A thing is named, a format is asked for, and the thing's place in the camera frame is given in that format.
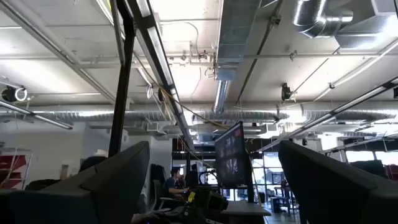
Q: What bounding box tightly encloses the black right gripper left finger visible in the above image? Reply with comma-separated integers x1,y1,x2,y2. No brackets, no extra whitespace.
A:
0,141,151,224

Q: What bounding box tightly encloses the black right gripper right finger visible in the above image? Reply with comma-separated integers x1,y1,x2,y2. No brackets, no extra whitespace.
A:
278,139,398,224

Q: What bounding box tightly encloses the silver spiral duct elbow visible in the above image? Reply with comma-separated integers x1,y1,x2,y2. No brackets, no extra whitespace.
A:
292,0,354,39

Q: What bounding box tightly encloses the red storage shelf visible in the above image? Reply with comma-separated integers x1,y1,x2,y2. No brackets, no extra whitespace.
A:
0,148,33,190

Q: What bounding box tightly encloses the person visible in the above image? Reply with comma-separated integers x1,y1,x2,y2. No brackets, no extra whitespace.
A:
163,167,190,203

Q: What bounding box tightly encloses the black desk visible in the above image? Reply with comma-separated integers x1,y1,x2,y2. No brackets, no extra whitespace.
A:
220,200,272,224

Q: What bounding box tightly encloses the computer monitor on black desk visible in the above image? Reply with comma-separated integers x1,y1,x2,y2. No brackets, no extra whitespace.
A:
214,121,254,203

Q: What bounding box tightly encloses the long silver ceiling duct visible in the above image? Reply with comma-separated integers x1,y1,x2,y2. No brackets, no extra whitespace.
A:
30,105,398,124

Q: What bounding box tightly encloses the black frame post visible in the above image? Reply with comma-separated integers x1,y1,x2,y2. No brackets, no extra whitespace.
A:
108,0,137,158

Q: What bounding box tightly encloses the small black ceiling camera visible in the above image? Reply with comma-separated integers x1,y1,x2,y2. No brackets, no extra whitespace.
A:
280,82,294,102

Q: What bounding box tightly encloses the yellow cable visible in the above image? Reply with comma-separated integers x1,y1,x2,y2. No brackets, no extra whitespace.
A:
160,88,262,207

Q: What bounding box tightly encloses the black camera with ring light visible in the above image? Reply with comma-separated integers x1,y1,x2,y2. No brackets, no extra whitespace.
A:
1,85,29,103

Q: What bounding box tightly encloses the rectangular metal duct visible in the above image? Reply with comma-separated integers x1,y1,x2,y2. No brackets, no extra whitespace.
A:
216,0,261,82

